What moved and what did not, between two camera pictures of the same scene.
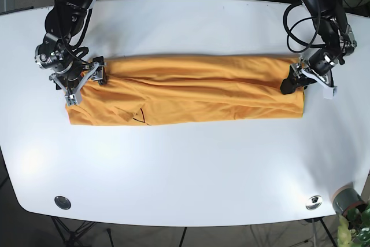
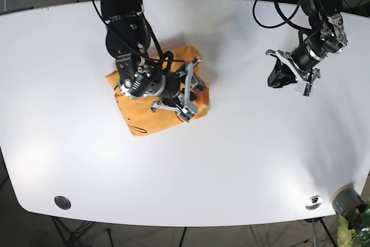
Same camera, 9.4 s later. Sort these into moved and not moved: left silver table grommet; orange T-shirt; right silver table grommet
Moved: orange T-shirt
Not moved: left silver table grommet; right silver table grommet
